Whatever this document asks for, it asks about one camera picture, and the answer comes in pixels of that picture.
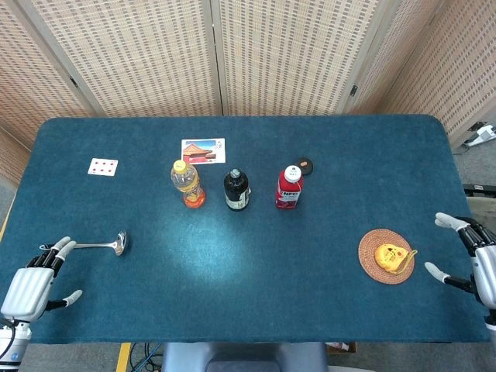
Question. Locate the red-pip playing card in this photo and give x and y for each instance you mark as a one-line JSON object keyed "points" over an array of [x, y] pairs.
{"points": [[102, 167]]}

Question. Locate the beige fabric seat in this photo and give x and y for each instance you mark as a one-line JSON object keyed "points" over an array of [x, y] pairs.
{"points": [[484, 207]]}

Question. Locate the blue felt tablecloth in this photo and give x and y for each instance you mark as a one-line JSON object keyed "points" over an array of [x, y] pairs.
{"points": [[248, 294]]}

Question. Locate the grey robot torso base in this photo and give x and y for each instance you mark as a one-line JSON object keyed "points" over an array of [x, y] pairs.
{"points": [[244, 358]]}

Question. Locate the white device on floor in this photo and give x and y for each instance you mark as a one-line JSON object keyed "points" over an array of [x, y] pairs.
{"points": [[482, 135]]}

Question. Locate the red white-capped drink bottle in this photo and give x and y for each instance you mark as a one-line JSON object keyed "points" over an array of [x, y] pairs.
{"points": [[288, 191]]}

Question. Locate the woven folding screen panel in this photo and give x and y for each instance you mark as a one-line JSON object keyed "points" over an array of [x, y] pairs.
{"points": [[27, 77], [441, 58], [294, 58], [135, 58]]}

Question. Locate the black metal bar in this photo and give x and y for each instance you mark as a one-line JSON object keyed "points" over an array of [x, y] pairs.
{"points": [[480, 188]]}

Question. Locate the palace picture postcard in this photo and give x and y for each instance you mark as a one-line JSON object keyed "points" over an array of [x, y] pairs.
{"points": [[205, 149]]}

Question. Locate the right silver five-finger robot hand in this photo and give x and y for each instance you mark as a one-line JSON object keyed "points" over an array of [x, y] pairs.
{"points": [[484, 271]]}

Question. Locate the dark glass bottle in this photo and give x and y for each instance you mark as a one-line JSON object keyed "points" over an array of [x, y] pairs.
{"points": [[236, 191]]}

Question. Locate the black round disc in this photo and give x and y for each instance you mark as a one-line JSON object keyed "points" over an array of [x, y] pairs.
{"points": [[307, 164]]}

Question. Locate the round woven rattan coaster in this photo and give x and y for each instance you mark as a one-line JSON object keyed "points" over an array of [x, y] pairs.
{"points": [[370, 252]]}

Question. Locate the yellow-capped orange tea bottle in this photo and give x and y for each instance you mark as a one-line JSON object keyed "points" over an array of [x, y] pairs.
{"points": [[188, 184]]}

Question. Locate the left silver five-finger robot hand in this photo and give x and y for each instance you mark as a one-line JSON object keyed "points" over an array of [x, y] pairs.
{"points": [[27, 292]]}

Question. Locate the yellow plush charm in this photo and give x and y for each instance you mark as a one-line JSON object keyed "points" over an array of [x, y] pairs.
{"points": [[389, 257]]}

